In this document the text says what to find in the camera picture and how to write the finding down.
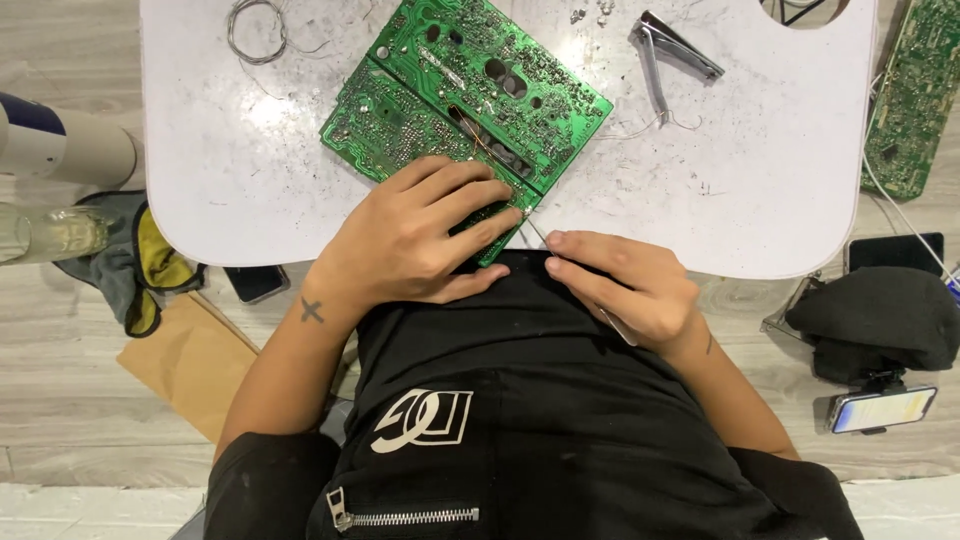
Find person's right hand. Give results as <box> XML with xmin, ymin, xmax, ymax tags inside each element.
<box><xmin>543</xmin><ymin>228</ymin><xmax>708</xmax><ymax>363</ymax></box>

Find person's left hand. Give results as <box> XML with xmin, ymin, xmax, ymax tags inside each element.
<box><xmin>311</xmin><ymin>156</ymin><xmax>525</xmax><ymax>313</ymax></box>

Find narrow green circuit board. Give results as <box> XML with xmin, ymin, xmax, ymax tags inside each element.
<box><xmin>319</xmin><ymin>58</ymin><xmax>543</xmax><ymax>268</ymax></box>

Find thin metal probe tool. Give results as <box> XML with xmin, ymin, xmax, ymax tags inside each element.
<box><xmin>522</xmin><ymin>212</ymin><xmax>640</xmax><ymax>348</ymax></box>

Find flat metal plate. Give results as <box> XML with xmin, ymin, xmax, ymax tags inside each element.
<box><xmin>759</xmin><ymin>273</ymin><xmax>824</xmax><ymax>336</ymax></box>

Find person's black clothing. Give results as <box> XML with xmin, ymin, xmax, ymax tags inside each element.
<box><xmin>203</xmin><ymin>249</ymin><xmax>865</xmax><ymax>540</ymax></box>

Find wide green circuit board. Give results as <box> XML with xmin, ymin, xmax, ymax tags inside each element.
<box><xmin>366</xmin><ymin>0</ymin><xmax>614</xmax><ymax>198</ymax></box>

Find black cloth bundle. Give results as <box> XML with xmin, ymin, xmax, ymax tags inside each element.
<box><xmin>783</xmin><ymin>266</ymin><xmax>960</xmax><ymax>385</ymax></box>

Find brown paper envelope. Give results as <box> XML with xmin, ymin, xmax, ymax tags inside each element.
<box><xmin>115</xmin><ymin>290</ymin><xmax>261</xmax><ymax>445</ymax></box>

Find folding metal cutter tool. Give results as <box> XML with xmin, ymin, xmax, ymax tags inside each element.
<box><xmin>630</xmin><ymin>10</ymin><xmax>726</xmax><ymax>127</ymax></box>

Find black tablet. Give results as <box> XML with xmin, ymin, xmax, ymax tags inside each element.
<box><xmin>844</xmin><ymin>232</ymin><xmax>946</xmax><ymax>276</ymax></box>

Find phone in black holder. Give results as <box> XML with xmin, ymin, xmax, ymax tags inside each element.
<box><xmin>826</xmin><ymin>367</ymin><xmax>939</xmax><ymax>436</ymax></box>

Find grey and yellow cloth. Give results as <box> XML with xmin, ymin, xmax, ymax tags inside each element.
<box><xmin>53</xmin><ymin>189</ymin><xmax>209</xmax><ymax>339</ymax></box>

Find small solder scraps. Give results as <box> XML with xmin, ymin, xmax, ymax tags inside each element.
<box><xmin>568</xmin><ymin>0</ymin><xmax>618</xmax><ymax>27</ymax></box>

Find long green circuit board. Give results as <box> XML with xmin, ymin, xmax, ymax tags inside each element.
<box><xmin>860</xmin><ymin>0</ymin><xmax>960</xmax><ymax>202</ymax></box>

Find white and blue cylinder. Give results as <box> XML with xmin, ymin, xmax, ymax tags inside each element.
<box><xmin>0</xmin><ymin>90</ymin><xmax>138</xmax><ymax>190</ymax></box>

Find clear glass bottle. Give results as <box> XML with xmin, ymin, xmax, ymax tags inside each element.
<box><xmin>0</xmin><ymin>205</ymin><xmax>123</xmax><ymax>266</ymax></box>

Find loose thin wire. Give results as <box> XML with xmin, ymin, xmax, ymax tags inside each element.
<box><xmin>596</xmin><ymin>109</ymin><xmax>704</xmax><ymax>142</ymax></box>

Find coil of solder wire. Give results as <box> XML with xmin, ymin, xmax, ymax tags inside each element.
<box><xmin>226</xmin><ymin>0</ymin><xmax>289</xmax><ymax>66</ymax></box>

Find black wire stand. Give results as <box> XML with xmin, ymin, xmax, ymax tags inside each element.
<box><xmin>760</xmin><ymin>0</ymin><xmax>829</xmax><ymax>27</ymax></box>

